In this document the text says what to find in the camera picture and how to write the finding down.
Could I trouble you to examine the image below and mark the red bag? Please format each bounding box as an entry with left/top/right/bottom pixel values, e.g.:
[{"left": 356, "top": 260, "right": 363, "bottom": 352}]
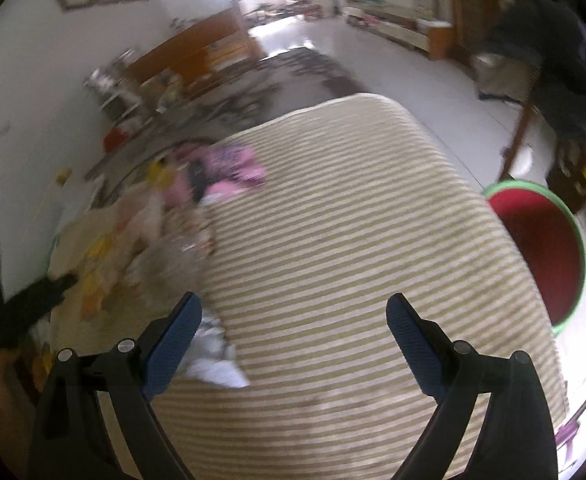
[{"left": 102, "top": 127, "right": 134, "bottom": 153}]

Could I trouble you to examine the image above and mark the pink wrapper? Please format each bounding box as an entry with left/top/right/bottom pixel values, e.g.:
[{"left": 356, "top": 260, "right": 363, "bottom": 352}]
[{"left": 188, "top": 144, "right": 268, "bottom": 197}]

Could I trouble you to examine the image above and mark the clear plastic wrapper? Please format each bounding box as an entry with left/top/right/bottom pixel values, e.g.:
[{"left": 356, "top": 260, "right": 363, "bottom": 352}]
[{"left": 138, "top": 230, "right": 219, "bottom": 291}]

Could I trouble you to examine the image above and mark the red basin with green rim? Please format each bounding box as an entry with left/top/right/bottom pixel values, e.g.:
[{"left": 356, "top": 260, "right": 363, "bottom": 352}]
[{"left": 483, "top": 180, "right": 586, "bottom": 337}]

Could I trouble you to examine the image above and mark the striped beige mat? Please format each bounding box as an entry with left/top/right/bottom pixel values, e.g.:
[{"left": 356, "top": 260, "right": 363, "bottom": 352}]
[{"left": 48, "top": 92, "right": 571, "bottom": 480}]

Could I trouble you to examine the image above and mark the white metal rack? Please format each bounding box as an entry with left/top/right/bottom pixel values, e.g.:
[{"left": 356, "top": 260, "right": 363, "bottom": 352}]
[{"left": 86, "top": 50, "right": 144, "bottom": 121}]

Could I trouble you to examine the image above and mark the orange wrapper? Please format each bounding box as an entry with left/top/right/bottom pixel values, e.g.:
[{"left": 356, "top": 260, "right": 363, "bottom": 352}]
[{"left": 80, "top": 237, "right": 124, "bottom": 321}]

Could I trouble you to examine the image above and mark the wooden bench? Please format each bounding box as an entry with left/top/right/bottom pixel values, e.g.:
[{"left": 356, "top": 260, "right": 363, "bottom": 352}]
[{"left": 123, "top": 7, "right": 254, "bottom": 96}]

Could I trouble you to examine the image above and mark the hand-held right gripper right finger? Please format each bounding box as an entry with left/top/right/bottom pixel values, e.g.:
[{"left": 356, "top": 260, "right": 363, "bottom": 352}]
[{"left": 386, "top": 293, "right": 558, "bottom": 480}]

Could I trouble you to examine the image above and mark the white paper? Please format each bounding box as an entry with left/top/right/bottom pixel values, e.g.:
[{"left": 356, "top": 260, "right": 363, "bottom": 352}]
[{"left": 183, "top": 317, "right": 251, "bottom": 389}]

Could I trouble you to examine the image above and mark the low television cabinet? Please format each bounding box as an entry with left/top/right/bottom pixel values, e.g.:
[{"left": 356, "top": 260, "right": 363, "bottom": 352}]
[{"left": 343, "top": 4, "right": 456, "bottom": 61}]

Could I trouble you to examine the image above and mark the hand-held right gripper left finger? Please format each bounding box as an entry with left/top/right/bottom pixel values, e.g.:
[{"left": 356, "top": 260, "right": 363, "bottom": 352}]
[{"left": 27, "top": 291, "right": 204, "bottom": 480}]

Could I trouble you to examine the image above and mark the blue jacket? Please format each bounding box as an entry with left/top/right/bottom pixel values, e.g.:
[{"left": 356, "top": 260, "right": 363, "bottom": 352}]
[{"left": 475, "top": 0, "right": 586, "bottom": 131}]

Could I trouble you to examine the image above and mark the grey patterned rug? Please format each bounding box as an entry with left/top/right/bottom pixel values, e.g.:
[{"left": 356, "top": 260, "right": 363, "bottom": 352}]
[{"left": 86, "top": 47, "right": 374, "bottom": 181}]

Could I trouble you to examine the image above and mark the carved wooden chair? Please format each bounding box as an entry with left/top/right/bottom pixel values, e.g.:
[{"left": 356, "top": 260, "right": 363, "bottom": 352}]
[{"left": 498, "top": 70, "right": 586, "bottom": 211}]

